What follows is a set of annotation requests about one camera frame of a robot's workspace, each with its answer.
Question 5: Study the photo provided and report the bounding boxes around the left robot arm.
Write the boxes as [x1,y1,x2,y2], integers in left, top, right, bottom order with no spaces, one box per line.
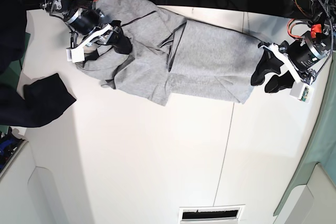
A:
[247,0,335,101]

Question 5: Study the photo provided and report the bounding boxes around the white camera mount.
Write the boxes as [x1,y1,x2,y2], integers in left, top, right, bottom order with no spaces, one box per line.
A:
[66,20,121,63]
[258,41,317,103]

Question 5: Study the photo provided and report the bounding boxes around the grey t-shirt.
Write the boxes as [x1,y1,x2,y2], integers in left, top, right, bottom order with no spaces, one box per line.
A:
[76,0,263,105]

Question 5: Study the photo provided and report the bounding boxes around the dark navy cloth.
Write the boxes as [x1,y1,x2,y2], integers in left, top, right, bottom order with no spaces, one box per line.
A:
[1,0,76,128]

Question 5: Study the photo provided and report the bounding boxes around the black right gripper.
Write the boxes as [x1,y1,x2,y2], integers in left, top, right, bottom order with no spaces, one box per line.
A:
[64,8,133,54]

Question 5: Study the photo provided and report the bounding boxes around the blue objects in bin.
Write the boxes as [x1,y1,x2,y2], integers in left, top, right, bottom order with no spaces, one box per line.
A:
[0,127,24,172]

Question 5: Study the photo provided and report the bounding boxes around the white vent slot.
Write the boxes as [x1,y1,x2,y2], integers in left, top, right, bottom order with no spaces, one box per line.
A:
[178,205,245,224]

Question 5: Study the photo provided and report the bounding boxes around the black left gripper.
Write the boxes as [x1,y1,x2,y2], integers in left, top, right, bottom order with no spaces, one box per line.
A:
[250,32,331,93]

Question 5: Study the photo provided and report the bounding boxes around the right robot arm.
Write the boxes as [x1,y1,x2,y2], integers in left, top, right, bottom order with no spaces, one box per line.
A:
[40,0,132,62]

